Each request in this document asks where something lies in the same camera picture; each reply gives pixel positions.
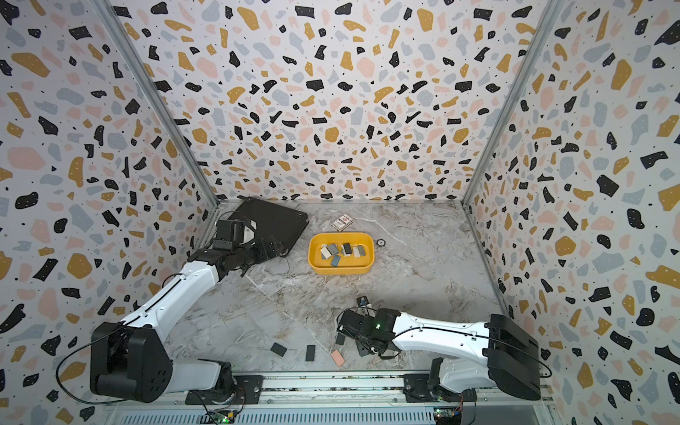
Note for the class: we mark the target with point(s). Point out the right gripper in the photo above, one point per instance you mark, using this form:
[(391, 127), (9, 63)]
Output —
[(360, 351)]

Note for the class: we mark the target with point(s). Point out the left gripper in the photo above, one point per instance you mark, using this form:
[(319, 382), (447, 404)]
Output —
[(263, 253)]

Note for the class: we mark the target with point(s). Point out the pink eraser bottom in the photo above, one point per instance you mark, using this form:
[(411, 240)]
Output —
[(338, 359)]

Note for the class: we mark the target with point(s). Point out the black eraser bottom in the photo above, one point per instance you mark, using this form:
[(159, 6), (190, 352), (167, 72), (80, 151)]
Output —
[(310, 353)]

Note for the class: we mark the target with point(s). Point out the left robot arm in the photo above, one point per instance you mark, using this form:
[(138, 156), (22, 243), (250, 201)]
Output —
[(128, 359)]

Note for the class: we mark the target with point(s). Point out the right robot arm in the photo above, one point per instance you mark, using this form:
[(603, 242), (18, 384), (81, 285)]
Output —
[(469, 356)]

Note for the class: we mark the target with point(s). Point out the yellow storage box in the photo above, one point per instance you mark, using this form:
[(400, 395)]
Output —
[(348, 265)]

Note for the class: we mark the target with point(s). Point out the playing card box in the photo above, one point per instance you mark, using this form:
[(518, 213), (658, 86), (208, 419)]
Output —
[(342, 222)]

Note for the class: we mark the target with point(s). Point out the black flat case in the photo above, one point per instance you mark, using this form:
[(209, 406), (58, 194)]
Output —
[(273, 221)]

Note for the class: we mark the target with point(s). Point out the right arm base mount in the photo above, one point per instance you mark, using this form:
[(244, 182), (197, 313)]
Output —
[(421, 388)]

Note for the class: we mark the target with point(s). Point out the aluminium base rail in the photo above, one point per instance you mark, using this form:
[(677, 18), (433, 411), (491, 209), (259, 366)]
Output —
[(346, 397)]

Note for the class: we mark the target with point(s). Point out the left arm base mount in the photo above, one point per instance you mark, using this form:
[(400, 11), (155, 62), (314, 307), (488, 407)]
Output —
[(243, 390)]

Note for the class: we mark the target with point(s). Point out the left aluminium corner post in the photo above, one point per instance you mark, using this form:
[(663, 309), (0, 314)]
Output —
[(145, 46)]

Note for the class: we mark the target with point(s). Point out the aluminium corner post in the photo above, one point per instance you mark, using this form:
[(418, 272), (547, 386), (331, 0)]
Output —
[(145, 46), (546, 22)]

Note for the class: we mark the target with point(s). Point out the right aluminium corner post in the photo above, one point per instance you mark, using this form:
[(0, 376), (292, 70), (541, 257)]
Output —
[(546, 22)]

